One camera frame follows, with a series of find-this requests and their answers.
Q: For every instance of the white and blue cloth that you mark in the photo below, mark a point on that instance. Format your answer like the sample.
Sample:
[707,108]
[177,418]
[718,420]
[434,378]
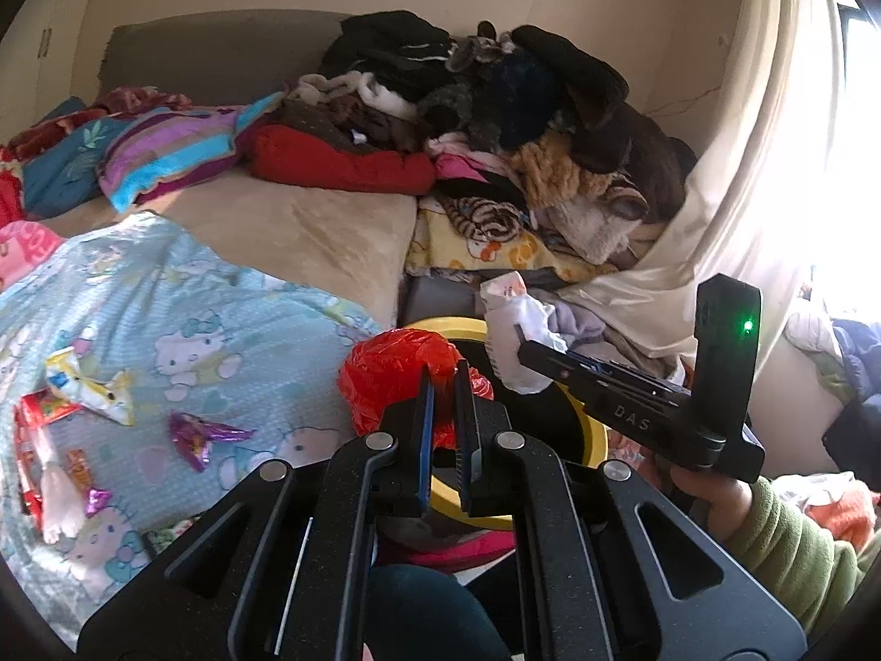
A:
[846,351]

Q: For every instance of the light blue printed blanket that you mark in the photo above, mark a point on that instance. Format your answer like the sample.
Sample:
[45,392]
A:
[206,330]

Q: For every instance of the person's teal trouser leg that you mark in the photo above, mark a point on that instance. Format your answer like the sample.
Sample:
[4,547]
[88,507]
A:
[433,613]

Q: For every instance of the pink printed blanket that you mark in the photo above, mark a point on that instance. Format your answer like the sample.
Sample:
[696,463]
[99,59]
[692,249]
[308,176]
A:
[27,248]

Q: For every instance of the bright red printed blanket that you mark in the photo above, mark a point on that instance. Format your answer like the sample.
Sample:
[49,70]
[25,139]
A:
[8,196]

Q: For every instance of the yellow-rimmed black trash bin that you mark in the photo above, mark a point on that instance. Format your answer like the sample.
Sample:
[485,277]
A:
[575,420]

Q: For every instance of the person's right hand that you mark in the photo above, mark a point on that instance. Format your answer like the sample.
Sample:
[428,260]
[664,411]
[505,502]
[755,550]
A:
[712,499]

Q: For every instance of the cream wardrobe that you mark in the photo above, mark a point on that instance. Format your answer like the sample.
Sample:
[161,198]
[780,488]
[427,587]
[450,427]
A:
[55,82]

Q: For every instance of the dark red floral blanket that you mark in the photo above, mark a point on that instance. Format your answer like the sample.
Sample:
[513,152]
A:
[137,98]

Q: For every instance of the lavender cloth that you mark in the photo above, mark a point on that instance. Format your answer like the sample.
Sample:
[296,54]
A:
[592,327]

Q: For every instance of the person's right forearm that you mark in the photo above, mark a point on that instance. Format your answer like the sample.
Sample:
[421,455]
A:
[798,551]

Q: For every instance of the window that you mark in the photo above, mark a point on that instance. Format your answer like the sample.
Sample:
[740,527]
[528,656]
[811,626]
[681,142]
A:
[860,151]

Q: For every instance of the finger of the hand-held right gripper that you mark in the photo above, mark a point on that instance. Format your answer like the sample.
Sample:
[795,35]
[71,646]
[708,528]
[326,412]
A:
[557,368]

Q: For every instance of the striped purple blue pillow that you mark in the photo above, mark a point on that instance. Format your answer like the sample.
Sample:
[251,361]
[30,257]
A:
[172,144]

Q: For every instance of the red cushion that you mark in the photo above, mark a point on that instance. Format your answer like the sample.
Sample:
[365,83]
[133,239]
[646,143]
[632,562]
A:
[330,165]

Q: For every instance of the orange cloth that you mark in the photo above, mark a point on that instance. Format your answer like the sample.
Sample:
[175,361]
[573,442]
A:
[846,509]

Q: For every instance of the white plastic wrapper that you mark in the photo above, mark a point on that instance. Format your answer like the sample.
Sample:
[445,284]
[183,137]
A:
[516,330]

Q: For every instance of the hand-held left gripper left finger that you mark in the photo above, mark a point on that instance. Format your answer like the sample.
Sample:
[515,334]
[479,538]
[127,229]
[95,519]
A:
[427,427]

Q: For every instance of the orange candy wrapper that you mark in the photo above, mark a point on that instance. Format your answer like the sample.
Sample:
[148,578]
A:
[79,469]

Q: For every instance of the red clear snack packet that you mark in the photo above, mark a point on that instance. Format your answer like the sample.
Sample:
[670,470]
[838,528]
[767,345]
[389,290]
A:
[45,410]

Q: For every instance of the small purple candy wrapper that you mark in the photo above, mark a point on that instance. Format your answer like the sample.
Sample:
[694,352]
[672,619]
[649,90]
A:
[98,501]

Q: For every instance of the yellow white snack wrapper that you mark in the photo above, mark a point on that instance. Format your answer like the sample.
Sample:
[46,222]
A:
[89,385]

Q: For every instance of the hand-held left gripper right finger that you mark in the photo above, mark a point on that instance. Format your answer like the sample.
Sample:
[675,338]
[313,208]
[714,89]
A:
[462,427]

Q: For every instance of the blue floral blanket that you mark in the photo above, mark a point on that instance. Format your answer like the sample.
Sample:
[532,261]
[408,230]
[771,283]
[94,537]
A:
[62,165]

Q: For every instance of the grey headboard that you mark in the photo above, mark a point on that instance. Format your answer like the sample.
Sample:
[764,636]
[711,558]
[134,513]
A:
[220,55]

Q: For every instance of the yellow printed blanket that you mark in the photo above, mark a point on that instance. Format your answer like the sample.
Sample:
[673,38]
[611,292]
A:
[502,255]

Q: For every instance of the pile of clothes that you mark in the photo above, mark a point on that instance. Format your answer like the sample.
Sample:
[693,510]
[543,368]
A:
[523,103]

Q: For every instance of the red plastic bag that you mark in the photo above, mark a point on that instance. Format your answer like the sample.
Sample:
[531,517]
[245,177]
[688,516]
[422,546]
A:
[385,372]

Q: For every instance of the beige pillow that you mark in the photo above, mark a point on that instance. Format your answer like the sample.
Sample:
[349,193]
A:
[310,234]

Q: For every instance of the white curtain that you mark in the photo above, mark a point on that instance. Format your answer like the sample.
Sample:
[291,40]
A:
[757,151]

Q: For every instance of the purple snack wrapper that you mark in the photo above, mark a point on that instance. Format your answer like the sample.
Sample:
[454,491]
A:
[196,437]

